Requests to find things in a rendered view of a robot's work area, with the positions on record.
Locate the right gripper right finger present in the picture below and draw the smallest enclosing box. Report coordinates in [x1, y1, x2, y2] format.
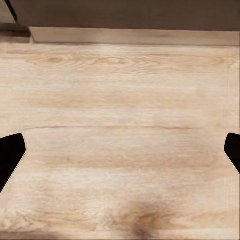
[224, 133, 240, 173]

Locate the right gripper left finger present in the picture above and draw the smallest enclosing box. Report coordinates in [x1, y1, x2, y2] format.
[0, 133, 26, 193]

